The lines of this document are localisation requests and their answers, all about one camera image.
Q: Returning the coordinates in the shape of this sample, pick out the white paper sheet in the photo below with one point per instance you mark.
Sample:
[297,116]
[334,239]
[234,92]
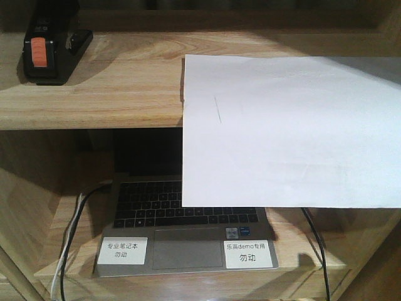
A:
[291,132]

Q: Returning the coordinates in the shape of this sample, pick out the black stapler with orange button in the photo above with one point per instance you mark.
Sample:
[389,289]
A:
[50,54]

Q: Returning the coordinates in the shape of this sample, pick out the silver laptop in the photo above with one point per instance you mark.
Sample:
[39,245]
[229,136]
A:
[150,232]

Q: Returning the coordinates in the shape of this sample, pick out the wooden shelf unit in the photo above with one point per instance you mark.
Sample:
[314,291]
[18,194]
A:
[131,76]

